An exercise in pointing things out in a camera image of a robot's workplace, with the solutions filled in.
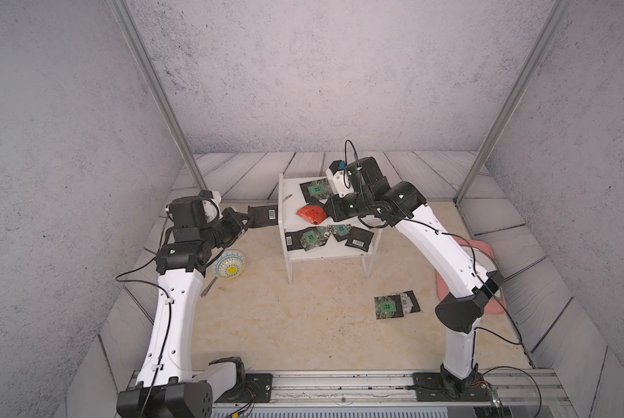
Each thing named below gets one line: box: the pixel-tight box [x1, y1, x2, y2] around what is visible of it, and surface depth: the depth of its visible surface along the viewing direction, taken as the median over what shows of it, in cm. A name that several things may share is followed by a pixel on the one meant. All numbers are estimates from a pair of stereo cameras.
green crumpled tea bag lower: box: [299, 225, 332, 252], surface depth 88 cm
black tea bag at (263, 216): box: [247, 204, 279, 229], surface depth 73 cm
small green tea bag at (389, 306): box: [373, 294, 405, 320], surface depth 89 cm
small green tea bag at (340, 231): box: [328, 223, 352, 243], surface depth 92 cm
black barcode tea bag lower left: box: [284, 226, 319, 252], surface depth 89 cm
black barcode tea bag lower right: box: [345, 226, 374, 253], surface depth 88 cm
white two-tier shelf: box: [277, 172, 384, 285], surface depth 86 cm
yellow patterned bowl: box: [210, 249, 246, 280], surface depth 100 cm
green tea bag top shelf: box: [299, 177, 334, 205], surface depth 80 cm
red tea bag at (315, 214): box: [295, 205, 327, 225], surface depth 73 cm
